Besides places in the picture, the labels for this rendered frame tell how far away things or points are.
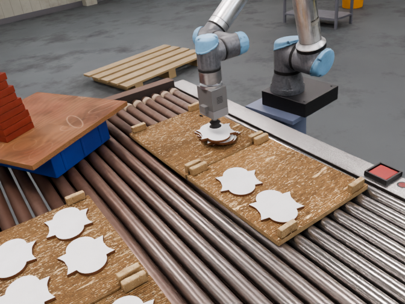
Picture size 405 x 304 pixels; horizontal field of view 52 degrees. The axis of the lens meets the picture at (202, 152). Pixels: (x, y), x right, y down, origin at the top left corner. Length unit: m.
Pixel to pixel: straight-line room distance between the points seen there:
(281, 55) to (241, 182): 0.71
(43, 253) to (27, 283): 0.11
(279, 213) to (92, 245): 0.49
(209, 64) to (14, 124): 0.71
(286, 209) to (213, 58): 0.53
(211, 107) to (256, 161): 0.23
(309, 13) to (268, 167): 0.60
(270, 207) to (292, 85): 0.80
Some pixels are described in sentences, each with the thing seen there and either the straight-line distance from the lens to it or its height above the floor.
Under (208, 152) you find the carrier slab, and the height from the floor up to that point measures 0.94.
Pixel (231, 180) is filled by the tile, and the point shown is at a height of 0.94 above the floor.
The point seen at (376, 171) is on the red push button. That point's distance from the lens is 1.34.
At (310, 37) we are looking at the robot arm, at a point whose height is 1.20.
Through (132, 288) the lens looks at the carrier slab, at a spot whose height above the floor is 0.94.
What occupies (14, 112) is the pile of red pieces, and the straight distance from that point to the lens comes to 1.58.
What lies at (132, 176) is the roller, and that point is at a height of 0.92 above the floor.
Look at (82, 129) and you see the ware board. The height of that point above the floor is 1.04.
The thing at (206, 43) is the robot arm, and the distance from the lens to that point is 1.32.
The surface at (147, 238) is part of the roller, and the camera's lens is 1.13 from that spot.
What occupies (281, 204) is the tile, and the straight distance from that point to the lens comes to 1.15.
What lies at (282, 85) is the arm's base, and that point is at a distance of 1.81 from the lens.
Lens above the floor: 1.64
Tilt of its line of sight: 30 degrees down
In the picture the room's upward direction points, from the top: 7 degrees counter-clockwise
